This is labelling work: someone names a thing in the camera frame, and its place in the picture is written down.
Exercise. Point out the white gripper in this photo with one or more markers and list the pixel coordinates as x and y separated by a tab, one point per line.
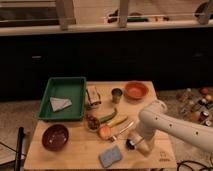
144	146

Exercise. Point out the white handled black brush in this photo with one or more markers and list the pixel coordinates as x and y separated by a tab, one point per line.
130	144

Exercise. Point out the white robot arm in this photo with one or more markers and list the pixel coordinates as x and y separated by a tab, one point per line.
153	117

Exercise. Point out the orange bowl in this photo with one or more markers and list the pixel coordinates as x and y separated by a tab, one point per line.
135	90

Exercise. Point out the purple bowl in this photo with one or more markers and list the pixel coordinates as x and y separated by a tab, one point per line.
55	137

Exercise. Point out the metal fork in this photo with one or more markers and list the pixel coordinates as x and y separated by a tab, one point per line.
115	136

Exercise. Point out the yellow banana toy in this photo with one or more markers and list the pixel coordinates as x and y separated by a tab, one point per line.
117	120

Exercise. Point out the blue sponge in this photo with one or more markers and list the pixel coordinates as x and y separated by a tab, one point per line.
110	156

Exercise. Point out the orange carrot toy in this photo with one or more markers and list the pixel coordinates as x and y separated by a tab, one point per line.
104	132

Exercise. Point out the green pepper toy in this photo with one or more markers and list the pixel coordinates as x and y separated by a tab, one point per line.
108	117

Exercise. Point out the dark red berry toy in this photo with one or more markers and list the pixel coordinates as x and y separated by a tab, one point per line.
92	122

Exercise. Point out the small metal cup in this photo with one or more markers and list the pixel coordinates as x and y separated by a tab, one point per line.
116	95

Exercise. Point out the brown bottle on floor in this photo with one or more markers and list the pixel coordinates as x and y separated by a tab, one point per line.
203	115

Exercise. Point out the sandwich toy block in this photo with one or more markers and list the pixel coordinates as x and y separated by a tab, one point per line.
93	96

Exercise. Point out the green plastic tray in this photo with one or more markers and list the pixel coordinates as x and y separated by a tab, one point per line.
73	88

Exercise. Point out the grey folded cloth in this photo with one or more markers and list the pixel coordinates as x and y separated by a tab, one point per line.
58	104

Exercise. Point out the black pole left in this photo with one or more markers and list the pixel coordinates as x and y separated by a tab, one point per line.
18	155

